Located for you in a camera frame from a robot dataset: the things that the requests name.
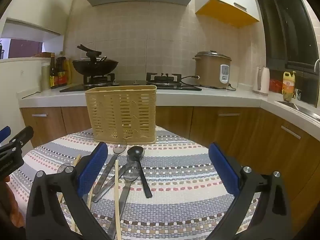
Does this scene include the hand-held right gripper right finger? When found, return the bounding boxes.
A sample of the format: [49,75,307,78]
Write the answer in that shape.
[208,142,292,240]

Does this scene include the black plastic spoon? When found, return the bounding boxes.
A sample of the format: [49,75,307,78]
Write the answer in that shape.
[127,146,153,198]

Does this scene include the steel sink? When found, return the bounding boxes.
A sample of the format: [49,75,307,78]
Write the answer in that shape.
[274,100,320,124]

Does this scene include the yellow sauce bottle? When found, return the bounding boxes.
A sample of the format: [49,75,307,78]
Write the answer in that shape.
[65,59,73,85]

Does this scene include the person's left hand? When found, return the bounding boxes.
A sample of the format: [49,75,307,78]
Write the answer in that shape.
[0,174,25,228]

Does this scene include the yellow oil bottle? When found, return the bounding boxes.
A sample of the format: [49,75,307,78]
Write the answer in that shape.
[282,70,296,102]

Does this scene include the red package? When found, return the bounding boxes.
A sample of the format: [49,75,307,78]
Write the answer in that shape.
[269,79,284,93]

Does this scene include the white kitchen countertop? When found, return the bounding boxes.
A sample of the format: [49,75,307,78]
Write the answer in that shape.
[17,82,320,140]

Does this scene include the black power cord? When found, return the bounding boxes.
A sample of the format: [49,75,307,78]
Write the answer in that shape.
[181,75,237,91]

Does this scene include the beige plastic utensil basket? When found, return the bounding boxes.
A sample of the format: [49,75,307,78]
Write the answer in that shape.
[85,85,157,145]

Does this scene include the brown rice cooker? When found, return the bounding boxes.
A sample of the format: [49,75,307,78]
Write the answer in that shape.
[192,51,232,89]

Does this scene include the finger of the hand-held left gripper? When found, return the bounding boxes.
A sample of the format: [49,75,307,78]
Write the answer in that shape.
[0,126,34,155]
[0,126,11,144]

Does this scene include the white kettle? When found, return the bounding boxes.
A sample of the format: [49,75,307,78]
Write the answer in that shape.
[252,65,270,95]

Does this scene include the dark kitchen window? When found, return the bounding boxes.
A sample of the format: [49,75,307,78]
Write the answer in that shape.
[255,0,320,105]

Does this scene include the black glass gas stove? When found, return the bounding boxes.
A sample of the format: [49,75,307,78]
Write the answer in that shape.
[59,72,202,93]

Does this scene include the striped woven tablecloth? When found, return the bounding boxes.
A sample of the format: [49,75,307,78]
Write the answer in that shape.
[10,126,260,240]

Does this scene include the red label sauce bottle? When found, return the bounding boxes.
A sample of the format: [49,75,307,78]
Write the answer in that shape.
[57,52,68,87]

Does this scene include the black wok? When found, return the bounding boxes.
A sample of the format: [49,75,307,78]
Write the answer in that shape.
[72,44,118,77]

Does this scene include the wooden base cabinets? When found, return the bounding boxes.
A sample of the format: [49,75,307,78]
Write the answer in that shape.
[20,106,320,230]

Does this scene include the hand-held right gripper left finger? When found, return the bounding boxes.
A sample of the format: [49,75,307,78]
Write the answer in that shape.
[26,142,112,240]

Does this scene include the white refrigerator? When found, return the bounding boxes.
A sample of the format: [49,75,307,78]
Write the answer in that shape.
[0,57,52,153]

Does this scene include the wooden chopstick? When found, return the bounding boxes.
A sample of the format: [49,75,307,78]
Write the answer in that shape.
[57,154,82,203]
[114,159,122,240]
[71,184,94,233]

